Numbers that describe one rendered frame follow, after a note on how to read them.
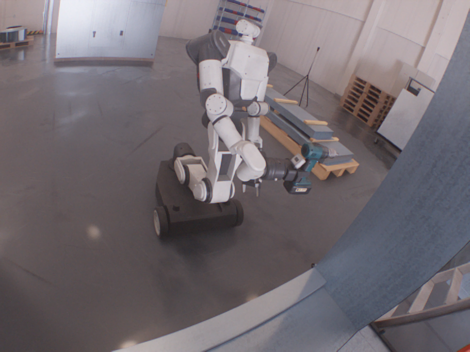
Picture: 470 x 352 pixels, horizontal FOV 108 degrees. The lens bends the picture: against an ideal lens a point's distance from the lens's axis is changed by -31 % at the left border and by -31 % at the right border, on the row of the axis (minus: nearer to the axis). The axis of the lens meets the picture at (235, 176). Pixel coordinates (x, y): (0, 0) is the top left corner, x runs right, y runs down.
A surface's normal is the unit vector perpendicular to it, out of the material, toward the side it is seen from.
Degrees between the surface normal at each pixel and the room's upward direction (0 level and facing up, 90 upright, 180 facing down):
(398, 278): 90
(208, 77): 65
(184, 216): 45
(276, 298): 0
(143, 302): 0
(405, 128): 78
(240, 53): 73
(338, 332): 0
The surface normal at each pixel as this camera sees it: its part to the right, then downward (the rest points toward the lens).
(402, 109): -0.71, -0.01
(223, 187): 0.48, 0.38
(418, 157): -0.82, 0.11
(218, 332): 0.28, -0.77
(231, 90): 0.11, 0.55
